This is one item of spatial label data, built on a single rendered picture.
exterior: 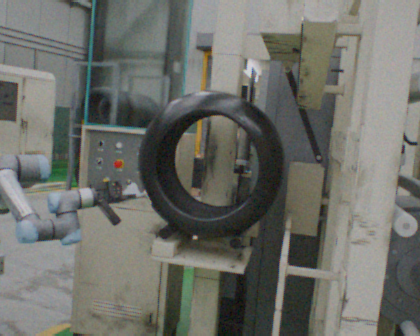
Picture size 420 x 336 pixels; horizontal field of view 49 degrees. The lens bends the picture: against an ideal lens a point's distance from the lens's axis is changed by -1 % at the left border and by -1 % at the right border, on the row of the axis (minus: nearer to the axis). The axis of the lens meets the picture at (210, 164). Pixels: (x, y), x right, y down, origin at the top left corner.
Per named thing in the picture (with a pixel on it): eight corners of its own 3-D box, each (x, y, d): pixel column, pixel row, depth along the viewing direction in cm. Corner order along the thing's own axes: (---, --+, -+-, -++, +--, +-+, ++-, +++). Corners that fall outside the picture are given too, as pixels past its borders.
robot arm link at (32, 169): (-28, 195, 217) (15, 149, 181) (4, 194, 228) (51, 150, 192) (-24, 219, 214) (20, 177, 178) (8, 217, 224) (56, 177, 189)
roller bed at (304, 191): (283, 223, 222) (290, 161, 219) (315, 227, 219) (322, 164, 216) (282, 231, 202) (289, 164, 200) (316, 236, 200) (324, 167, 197)
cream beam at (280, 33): (269, 61, 204) (272, 27, 202) (327, 65, 199) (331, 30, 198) (256, 32, 144) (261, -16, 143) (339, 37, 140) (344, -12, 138)
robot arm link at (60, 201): (49, 218, 167) (45, 196, 169) (79, 214, 172) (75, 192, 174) (52, 213, 160) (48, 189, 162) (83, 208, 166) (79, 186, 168)
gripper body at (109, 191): (122, 178, 176) (91, 182, 170) (126, 201, 174) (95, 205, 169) (117, 182, 182) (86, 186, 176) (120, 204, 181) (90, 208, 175)
